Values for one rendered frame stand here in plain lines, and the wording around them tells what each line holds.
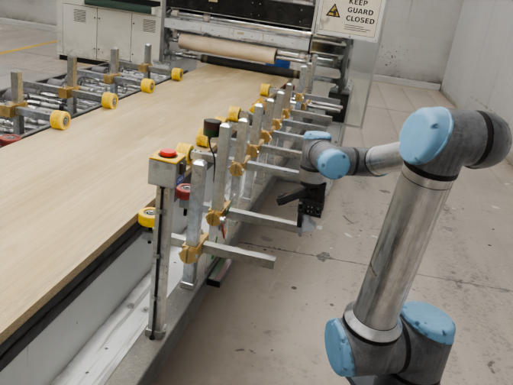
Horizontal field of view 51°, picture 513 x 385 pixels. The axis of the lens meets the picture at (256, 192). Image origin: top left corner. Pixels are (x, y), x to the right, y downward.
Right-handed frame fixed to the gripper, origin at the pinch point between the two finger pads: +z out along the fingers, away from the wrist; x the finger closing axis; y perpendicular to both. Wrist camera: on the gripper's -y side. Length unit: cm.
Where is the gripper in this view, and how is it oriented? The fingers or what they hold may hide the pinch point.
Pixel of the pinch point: (298, 232)
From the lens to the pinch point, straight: 188.6
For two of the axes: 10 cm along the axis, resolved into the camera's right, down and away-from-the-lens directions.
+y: 9.7, 1.7, -1.9
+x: 2.4, -3.5, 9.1
